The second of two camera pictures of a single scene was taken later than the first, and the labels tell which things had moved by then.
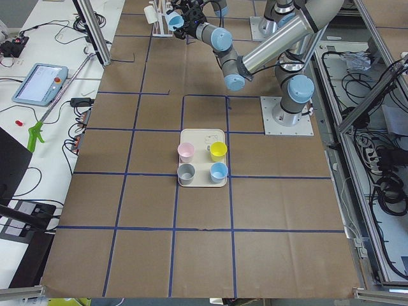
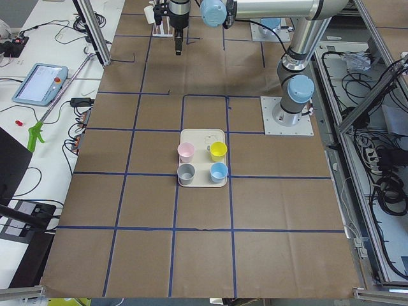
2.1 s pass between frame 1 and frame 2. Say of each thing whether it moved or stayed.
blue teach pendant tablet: stayed
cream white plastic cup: stayed
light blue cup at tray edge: stayed
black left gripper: moved
